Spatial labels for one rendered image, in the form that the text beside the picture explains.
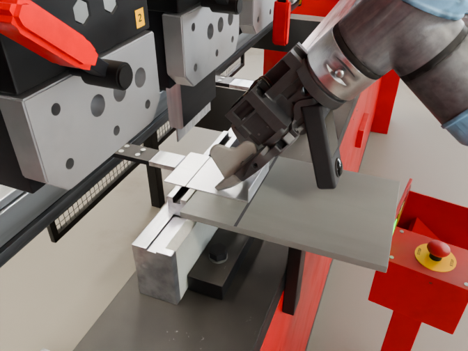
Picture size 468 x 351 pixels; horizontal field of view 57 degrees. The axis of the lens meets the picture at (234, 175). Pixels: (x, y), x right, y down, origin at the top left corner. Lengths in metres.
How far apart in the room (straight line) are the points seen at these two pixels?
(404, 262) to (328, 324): 0.90
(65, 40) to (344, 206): 0.43
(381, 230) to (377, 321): 1.23
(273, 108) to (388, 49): 0.14
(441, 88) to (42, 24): 0.36
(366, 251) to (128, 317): 0.32
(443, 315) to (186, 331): 0.50
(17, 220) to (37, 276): 1.29
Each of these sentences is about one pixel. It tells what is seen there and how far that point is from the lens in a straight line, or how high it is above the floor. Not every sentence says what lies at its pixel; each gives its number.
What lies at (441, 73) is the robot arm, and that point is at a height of 1.21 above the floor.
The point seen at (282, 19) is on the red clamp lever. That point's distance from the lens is 0.66.
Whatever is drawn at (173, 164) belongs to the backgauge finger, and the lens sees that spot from 0.66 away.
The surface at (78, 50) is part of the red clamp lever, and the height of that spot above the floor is 1.28.
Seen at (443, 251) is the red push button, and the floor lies 0.81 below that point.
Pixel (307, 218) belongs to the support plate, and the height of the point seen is 1.00.
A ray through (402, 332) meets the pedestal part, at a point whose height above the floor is 0.53.
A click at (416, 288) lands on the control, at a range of 0.89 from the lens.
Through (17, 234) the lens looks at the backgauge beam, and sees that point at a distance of 0.75.
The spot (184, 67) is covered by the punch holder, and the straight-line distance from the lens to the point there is 0.45.
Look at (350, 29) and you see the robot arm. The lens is 0.47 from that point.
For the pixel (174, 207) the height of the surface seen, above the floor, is 0.98.
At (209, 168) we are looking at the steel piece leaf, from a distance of 0.65.
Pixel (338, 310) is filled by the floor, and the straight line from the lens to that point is 1.77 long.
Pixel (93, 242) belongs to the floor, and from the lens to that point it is 2.08.
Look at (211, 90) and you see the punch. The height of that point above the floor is 1.12.
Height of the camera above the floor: 1.36
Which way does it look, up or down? 35 degrees down
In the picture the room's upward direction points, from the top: straight up
